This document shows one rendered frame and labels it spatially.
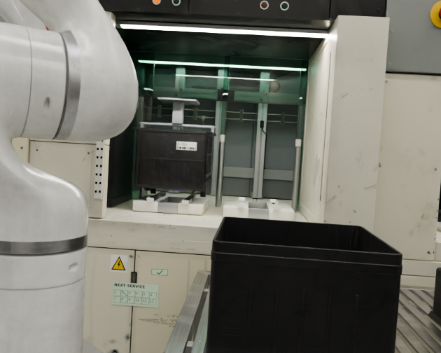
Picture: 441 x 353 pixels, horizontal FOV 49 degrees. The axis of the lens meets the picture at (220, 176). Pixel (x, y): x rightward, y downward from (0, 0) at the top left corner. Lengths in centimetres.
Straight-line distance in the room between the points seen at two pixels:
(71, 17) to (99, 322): 92
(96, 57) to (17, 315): 28
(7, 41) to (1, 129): 9
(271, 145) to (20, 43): 168
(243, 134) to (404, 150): 99
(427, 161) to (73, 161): 89
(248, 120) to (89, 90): 161
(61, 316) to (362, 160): 84
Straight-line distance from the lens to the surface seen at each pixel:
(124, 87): 55
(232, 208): 143
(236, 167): 210
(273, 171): 211
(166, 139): 144
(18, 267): 54
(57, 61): 53
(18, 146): 136
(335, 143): 119
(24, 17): 95
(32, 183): 52
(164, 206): 145
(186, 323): 88
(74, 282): 56
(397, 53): 129
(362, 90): 121
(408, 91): 129
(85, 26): 58
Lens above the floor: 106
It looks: 3 degrees down
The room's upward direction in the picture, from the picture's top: 3 degrees clockwise
